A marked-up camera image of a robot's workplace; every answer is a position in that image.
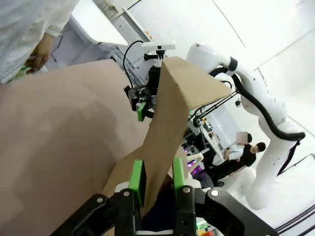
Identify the cluttered lab workbench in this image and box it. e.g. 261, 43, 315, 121
182, 108, 223, 162

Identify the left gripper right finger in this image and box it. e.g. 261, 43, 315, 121
172, 157, 279, 236

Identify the person in black shirt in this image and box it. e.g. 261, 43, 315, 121
216, 142, 267, 184

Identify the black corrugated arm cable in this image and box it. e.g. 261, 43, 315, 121
209, 67, 306, 177

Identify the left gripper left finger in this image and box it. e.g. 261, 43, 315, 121
50, 159, 148, 236

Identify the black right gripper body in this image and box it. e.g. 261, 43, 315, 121
124, 85, 159, 111

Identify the white table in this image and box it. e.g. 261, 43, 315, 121
71, 0, 129, 47

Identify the brown cardboard box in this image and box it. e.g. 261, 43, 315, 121
102, 56, 233, 222

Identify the person in white jacket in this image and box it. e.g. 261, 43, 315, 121
0, 0, 79, 86

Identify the thin black camera cable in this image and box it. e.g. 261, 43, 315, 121
123, 40, 145, 87

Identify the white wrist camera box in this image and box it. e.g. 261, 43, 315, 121
142, 41, 177, 51

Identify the person's right forearm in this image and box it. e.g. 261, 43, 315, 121
36, 33, 55, 59

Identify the small green white item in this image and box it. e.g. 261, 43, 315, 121
19, 65, 34, 77

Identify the person's right hand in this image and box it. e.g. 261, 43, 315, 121
26, 48, 52, 74

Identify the person in light shirt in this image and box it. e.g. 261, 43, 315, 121
212, 131, 253, 173

